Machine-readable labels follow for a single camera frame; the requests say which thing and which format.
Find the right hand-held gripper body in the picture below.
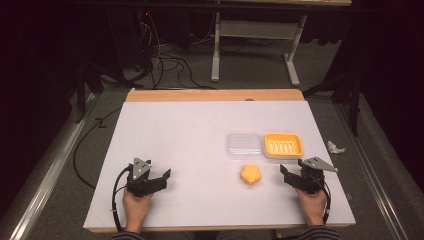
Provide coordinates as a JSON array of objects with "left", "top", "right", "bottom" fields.
[{"left": 297, "top": 156, "right": 339, "bottom": 195}]

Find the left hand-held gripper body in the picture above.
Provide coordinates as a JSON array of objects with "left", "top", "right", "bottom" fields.
[{"left": 126, "top": 157, "right": 158, "bottom": 198}]

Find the person's right hand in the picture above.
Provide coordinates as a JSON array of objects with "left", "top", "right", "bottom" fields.
[{"left": 294, "top": 187, "right": 328, "bottom": 228}]

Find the person's left hand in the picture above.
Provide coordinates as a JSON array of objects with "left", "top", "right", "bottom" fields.
[{"left": 122, "top": 190, "right": 155, "bottom": 232}]

